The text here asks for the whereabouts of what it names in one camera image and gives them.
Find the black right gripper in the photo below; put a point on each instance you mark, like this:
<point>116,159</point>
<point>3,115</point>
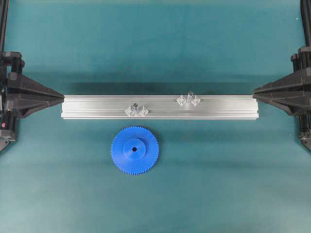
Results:
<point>301,61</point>

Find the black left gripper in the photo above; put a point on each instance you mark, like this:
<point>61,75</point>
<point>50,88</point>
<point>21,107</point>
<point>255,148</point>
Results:
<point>20,96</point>

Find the large blue plastic gear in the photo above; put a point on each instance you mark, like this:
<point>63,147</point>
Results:
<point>134,150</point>

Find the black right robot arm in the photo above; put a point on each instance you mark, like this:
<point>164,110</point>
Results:
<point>292,93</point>

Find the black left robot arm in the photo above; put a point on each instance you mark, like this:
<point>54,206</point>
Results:
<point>3,20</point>

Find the tall steel shaft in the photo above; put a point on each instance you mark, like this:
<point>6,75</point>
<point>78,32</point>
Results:
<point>190,97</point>

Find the long aluminium extrusion rail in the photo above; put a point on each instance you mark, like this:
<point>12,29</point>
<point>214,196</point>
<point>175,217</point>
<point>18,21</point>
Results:
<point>211,107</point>

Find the clear bracket right of tall shaft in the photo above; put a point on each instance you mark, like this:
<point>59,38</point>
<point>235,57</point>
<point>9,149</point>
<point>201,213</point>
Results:
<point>195,100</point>

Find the clear bracket of tall shaft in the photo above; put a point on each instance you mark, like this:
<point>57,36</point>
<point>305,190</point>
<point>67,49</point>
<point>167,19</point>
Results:
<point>181,100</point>
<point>195,100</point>

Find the clear bracket left of short shaft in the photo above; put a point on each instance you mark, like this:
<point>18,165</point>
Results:
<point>131,111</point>

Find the clear bracket of short shaft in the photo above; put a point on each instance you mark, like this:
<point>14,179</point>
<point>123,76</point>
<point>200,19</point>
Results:
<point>131,111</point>
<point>143,111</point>

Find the clear bracket left of tall shaft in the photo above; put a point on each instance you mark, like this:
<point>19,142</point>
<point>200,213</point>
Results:
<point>181,100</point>

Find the clear bracket right of short shaft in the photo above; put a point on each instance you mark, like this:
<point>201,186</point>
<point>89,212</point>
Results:
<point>143,111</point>

